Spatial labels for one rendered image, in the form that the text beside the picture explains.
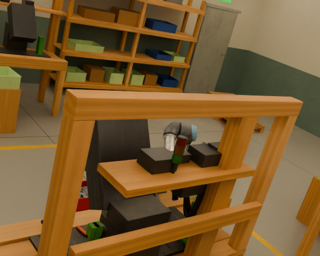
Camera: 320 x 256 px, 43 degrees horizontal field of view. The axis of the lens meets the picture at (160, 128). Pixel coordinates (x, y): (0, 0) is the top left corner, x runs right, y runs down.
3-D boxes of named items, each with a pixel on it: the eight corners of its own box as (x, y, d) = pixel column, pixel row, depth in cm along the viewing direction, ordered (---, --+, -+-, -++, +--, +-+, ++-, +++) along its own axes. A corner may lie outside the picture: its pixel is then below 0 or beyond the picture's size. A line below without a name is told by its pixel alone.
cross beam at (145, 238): (66, 262, 175) (69, 246, 172) (252, 212, 260) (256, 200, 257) (71, 270, 172) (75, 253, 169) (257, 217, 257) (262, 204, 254)
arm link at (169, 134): (165, 116, 291) (161, 177, 264) (180, 119, 294) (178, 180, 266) (160, 124, 301) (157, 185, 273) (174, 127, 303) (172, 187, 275)
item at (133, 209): (96, 252, 230) (108, 201, 219) (139, 241, 250) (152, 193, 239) (114, 274, 218) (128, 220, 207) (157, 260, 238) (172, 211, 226)
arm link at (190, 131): (158, 164, 333) (179, 118, 295) (176, 167, 336) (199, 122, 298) (158, 176, 324) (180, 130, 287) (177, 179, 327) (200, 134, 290)
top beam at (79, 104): (61, 111, 153) (65, 88, 150) (286, 110, 251) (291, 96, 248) (72, 121, 147) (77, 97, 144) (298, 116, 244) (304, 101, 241)
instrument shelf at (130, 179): (96, 170, 192) (98, 162, 191) (222, 155, 251) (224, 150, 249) (125, 198, 175) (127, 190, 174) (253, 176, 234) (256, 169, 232)
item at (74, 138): (26, 309, 185) (63, 111, 153) (236, 240, 282) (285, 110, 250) (34, 324, 179) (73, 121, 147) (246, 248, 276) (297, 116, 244)
